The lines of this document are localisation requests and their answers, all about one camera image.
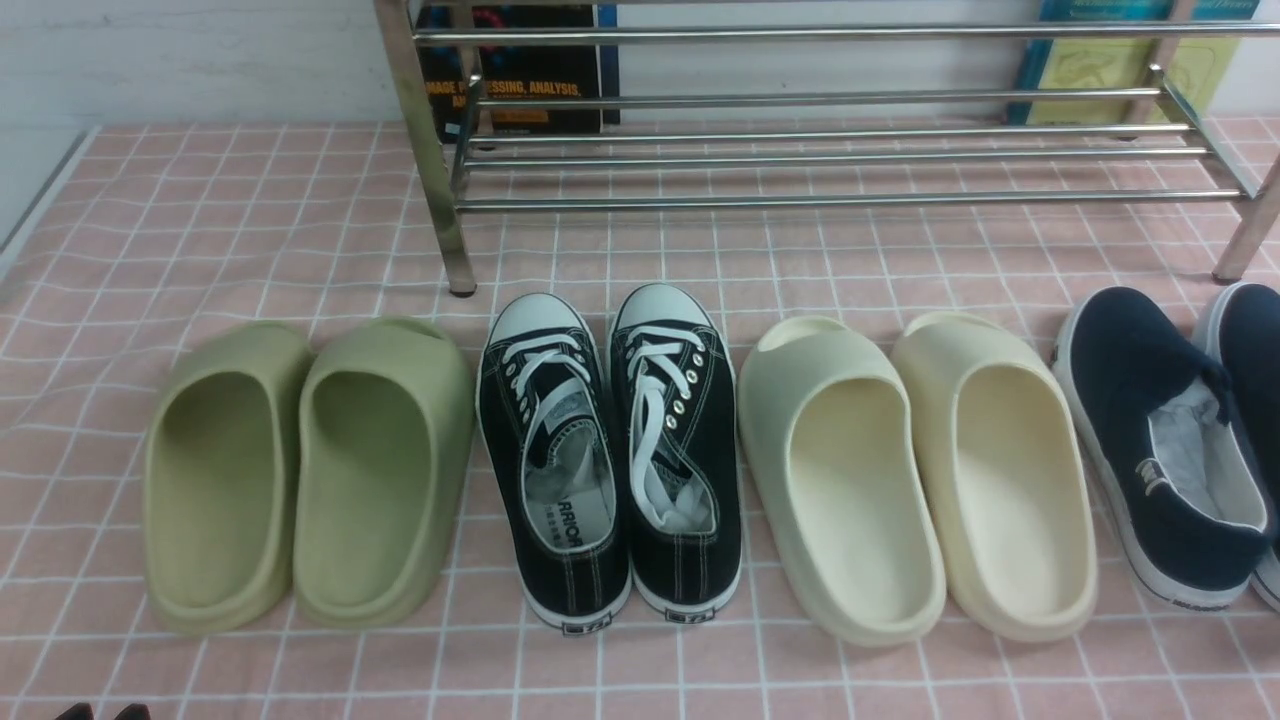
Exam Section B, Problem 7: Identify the navy slip-on shoe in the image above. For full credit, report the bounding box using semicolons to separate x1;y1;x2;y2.
1183;283;1277;611
1052;286;1277;612

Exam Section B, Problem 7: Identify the steel shoe rack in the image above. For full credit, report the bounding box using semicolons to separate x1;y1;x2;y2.
374;1;1277;299

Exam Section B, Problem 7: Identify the right black canvas sneaker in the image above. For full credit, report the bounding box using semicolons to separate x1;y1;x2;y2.
605;283;742;625

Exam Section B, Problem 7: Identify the black canvas sneaker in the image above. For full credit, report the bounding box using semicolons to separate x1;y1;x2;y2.
475;292;631;637
605;283;742;625

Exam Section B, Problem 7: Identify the left black canvas sneaker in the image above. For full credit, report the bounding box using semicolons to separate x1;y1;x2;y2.
475;292;631;637

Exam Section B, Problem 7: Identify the left cream slipper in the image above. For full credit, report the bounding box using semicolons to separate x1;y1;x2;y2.
737;316;946;647

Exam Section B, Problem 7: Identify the cream slipper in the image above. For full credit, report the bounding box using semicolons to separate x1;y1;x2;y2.
890;311;1098;643
737;316;946;647

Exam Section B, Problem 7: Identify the right olive green slipper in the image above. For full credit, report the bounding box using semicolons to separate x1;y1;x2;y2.
293;316;475;629

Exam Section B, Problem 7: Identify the olive green slipper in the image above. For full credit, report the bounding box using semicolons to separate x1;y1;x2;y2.
293;316;475;629
142;322;314;635

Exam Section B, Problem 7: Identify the right cream slipper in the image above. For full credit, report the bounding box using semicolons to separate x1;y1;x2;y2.
890;311;1098;643

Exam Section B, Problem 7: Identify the left olive green slipper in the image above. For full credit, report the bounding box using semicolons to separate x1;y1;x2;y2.
142;322;314;635

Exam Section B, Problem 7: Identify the pink checkered tablecloth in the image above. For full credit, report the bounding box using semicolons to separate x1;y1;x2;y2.
1;124;1277;719

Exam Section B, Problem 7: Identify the teal and yellow book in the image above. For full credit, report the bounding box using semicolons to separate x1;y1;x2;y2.
1006;1;1240;126

